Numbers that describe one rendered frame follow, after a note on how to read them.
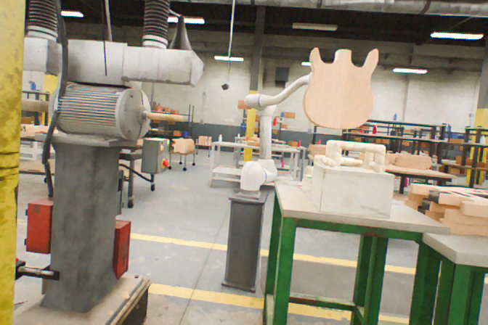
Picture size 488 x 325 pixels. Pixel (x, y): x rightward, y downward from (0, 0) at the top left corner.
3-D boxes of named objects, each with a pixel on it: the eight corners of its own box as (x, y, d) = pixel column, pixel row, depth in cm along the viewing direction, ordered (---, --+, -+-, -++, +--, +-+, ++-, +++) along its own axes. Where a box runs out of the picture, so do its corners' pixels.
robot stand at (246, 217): (229, 265, 208) (237, 188, 204) (260, 272, 202) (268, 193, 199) (220, 285, 181) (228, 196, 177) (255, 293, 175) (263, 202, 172)
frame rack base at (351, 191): (319, 212, 89) (324, 168, 89) (308, 200, 105) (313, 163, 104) (390, 219, 89) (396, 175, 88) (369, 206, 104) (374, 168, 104)
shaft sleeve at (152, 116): (149, 112, 115) (149, 118, 116) (146, 112, 112) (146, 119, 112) (184, 115, 114) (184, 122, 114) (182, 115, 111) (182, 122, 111)
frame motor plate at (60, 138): (33, 140, 106) (34, 132, 106) (75, 138, 130) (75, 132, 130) (108, 147, 103) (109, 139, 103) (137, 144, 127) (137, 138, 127)
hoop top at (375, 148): (334, 149, 90) (335, 141, 89) (331, 148, 93) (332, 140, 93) (387, 154, 89) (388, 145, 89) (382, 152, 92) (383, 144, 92)
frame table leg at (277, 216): (261, 326, 146) (275, 186, 141) (261, 319, 151) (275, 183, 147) (270, 328, 145) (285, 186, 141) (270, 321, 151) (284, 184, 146)
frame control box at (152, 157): (110, 181, 131) (113, 136, 130) (131, 175, 153) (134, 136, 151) (152, 186, 130) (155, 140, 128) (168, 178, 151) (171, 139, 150)
